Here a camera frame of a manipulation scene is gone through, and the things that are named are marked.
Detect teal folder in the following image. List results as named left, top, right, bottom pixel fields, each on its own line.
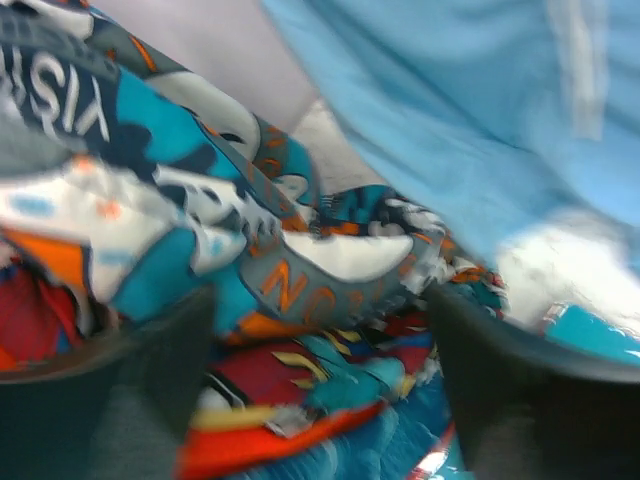
left=541, top=303, right=639, bottom=366

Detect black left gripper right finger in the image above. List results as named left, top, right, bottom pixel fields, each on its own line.
left=424, top=285, right=639, bottom=479

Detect blue patterned shorts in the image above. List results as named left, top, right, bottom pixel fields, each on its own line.
left=232, top=373, right=474, bottom=480

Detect dark comic print shorts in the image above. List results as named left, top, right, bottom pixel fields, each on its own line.
left=1, top=227, right=442, bottom=437

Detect light blue shorts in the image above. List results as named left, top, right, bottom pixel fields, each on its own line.
left=264, top=1, right=639, bottom=266

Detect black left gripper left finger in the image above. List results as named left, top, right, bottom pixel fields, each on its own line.
left=1, top=287, right=214, bottom=479

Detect colourful cartoon print shorts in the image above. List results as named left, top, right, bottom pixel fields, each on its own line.
left=1, top=1, right=504, bottom=343

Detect orange shorts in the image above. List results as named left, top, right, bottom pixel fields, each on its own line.
left=175, top=402, right=387, bottom=479

